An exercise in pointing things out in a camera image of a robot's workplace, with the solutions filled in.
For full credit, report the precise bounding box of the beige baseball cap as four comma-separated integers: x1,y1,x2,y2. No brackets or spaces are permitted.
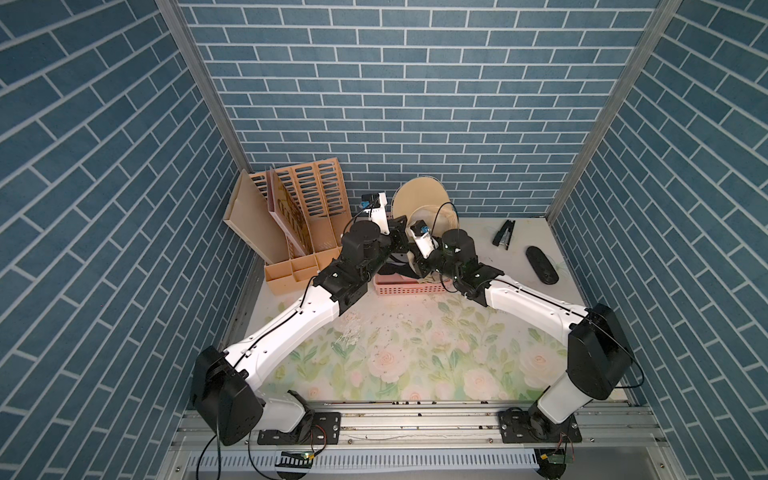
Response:
392,176,459,268

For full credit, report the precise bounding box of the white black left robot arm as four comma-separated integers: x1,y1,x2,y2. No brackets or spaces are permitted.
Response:
190,216,408,446

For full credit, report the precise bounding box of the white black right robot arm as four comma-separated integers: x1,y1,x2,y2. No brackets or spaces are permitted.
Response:
407,221,636,436

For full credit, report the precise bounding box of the black baseball cap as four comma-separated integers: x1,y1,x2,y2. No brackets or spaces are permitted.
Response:
378,253,419,279

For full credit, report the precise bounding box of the pink plastic basket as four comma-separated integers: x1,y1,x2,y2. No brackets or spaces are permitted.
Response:
373,273,453,295

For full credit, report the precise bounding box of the black stapler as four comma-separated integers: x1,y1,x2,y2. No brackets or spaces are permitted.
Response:
492,220,516,250

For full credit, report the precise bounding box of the floral table mat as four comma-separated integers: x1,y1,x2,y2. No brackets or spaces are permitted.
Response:
250,217,601,403

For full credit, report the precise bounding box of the orange plastic file organizer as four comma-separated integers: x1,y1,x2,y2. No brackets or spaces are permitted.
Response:
264,158,351,296

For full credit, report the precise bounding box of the black oval remote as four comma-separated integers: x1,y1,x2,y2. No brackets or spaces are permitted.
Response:
525,245,560,285

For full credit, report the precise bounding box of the wanted poster book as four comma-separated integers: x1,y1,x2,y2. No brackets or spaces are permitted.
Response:
266,169,314,256

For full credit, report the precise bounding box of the beige cardboard folder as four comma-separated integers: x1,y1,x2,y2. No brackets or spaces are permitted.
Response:
223,170,289,264

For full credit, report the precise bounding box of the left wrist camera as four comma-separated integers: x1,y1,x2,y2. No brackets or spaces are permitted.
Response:
361,192,390,235

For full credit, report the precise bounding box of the aluminium mounting rail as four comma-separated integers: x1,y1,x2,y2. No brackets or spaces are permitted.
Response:
158,401,684,479

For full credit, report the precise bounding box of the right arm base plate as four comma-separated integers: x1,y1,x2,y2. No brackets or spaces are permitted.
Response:
497,407,582,444

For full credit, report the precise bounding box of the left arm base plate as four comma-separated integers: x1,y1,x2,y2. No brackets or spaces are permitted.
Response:
257,411,341,446

